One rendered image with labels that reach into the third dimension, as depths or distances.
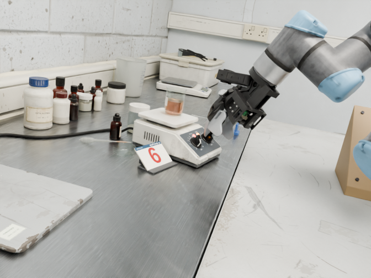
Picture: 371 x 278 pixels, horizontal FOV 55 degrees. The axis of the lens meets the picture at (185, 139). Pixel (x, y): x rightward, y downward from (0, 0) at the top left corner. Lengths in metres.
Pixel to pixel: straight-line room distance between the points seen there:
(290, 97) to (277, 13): 0.51
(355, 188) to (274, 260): 0.37
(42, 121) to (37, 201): 0.40
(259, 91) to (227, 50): 1.50
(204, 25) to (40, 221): 1.85
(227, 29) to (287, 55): 1.48
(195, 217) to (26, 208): 0.27
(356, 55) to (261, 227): 0.38
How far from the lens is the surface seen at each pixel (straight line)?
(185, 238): 0.57
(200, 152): 0.84
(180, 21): 2.30
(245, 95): 0.82
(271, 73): 0.78
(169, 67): 1.97
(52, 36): 1.28
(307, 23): 0.76
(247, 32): 2.21
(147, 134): 0.88
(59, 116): 1.04
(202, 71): 1.92
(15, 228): 0.56
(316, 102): 2.30
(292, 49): 0.76
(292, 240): 0.64
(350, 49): 0.77
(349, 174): 0.90
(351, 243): 0.70
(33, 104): 0.98
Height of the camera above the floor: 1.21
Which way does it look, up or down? 18 degrees down
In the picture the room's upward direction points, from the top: 9 degrees clockwise
